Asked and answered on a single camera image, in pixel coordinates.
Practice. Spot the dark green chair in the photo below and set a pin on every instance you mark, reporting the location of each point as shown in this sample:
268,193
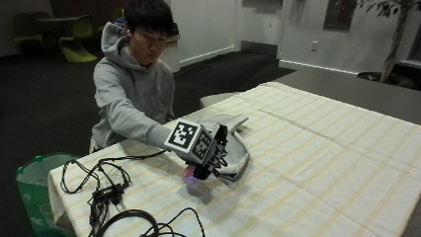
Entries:
27,39

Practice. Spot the white wall outlet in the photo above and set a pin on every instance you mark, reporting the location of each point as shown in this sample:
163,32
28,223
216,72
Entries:
313,46

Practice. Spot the dark plant pot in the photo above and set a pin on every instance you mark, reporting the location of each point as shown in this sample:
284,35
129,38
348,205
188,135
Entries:
372,77

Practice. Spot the dark wall frame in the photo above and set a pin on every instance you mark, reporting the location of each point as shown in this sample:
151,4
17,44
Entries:
340,15

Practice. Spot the small pink purple object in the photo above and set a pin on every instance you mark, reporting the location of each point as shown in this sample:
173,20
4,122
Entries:
189,173

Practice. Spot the white cube of black markers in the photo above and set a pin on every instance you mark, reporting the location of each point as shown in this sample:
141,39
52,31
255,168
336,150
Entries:
187,136

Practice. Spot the striped cream tablecloth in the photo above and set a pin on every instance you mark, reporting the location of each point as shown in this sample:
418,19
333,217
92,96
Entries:
307,158

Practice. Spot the the person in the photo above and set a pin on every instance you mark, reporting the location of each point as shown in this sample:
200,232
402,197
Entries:
131,82

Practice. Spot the dark round table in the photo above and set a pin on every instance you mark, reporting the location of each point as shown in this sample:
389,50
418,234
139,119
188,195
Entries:
56,21

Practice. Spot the black adapter box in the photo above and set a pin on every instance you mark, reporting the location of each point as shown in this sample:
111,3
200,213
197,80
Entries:
108,192

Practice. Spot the green bag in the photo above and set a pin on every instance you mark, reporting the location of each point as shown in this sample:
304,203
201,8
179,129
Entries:
37,194

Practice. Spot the white chair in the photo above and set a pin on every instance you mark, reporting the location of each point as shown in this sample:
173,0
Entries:
217,98

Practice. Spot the indoor tree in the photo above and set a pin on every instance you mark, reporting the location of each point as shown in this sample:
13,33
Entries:
394,42

